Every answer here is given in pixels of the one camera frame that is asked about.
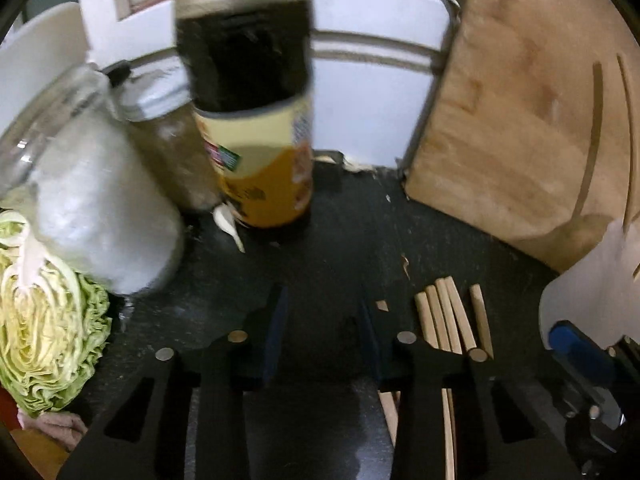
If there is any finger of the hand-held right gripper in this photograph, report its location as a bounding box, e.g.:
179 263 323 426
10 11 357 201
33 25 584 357
547 320 619 387

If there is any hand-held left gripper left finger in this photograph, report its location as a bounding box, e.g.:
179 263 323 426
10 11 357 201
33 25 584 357
57 285 291 480

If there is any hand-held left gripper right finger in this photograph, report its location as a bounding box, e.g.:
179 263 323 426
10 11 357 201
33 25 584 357
359 287 583 480

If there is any white plastic chopstick holder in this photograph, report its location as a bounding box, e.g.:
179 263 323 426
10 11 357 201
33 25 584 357
539 217 640 351

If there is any bunch of wooden chopsticks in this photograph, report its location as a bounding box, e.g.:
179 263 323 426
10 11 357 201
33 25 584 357
414 276 494 480

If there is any garlic clove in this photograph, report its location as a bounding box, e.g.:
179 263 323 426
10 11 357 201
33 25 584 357
212 202 247 253

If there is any glass jar metal lid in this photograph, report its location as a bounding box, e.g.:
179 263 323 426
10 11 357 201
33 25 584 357
112 62 223 213

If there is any glass salt jar white lid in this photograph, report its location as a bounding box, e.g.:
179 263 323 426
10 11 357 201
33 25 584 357
0 62 186 296

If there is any halved green cabbage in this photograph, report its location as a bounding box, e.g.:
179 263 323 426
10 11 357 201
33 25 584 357
0 210 113 418

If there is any wooden cutting board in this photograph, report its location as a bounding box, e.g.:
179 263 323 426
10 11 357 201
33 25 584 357
404 0 640 281

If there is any brown wooden object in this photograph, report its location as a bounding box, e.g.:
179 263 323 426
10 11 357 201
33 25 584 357
10 427 71 468

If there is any dark sauce bottle yellow label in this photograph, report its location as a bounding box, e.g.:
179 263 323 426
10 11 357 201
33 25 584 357
174 0 316 231

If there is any white window frame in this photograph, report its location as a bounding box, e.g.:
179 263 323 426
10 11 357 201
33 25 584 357
75 0 463 168

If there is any metal wire hook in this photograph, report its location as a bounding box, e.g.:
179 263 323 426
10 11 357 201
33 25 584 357
442 0 463 61

